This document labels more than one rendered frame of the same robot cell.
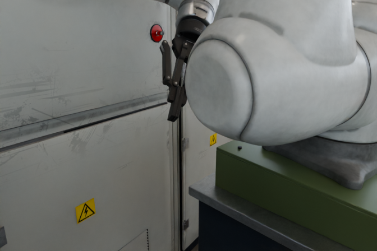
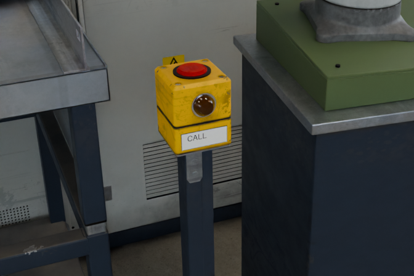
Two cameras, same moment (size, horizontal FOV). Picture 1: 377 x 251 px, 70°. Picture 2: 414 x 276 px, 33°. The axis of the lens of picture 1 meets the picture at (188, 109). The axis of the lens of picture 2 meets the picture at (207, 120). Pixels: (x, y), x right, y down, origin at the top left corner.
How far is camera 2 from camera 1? 1.02 m
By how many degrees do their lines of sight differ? 32
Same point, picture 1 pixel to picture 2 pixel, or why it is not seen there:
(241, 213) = (251, 56)
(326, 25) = not seen: outside the picture
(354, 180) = (320, 34)
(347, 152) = (335, 13)
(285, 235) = (265, 70)
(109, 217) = not seen: hidden behind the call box
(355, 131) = not seen: outside the picture
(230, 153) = (261, 6)
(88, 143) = not seen: outside the picture
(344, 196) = (302, 42)
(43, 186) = (133, 24)
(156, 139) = not seen: hidden behind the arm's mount
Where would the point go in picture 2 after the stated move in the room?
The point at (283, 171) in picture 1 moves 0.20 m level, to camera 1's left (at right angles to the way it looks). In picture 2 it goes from (284, 23) to (194, 8)
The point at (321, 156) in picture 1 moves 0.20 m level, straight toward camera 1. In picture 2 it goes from (320, 15) to (226, 36)
